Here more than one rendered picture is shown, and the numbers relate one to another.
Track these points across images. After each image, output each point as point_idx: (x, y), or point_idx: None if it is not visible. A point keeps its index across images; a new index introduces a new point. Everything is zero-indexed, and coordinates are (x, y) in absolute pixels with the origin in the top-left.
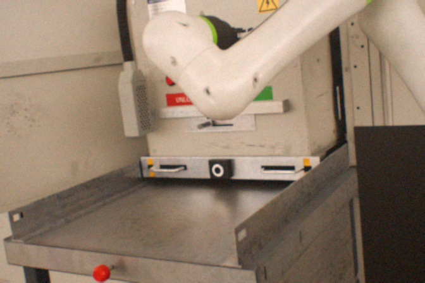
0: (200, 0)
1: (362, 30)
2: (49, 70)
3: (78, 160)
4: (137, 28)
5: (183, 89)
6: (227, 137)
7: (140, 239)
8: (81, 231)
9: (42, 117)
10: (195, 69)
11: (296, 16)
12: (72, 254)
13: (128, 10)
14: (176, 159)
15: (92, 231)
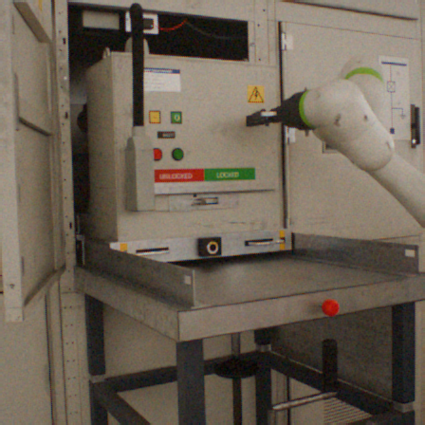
0: (196, 81)
1: (323, 129)
2: (34, 122)
3: (35, 249)
4: (120, 94)
5: (362, 141)
6: (211, 215)
7: (304, 285)
8: (229, 293)
9: (25, 184)
10: (378, 127)
11: (381, 104)
12: (277, 304)
13: (45, 74)
14: (157, 242)
15: (239, 291)
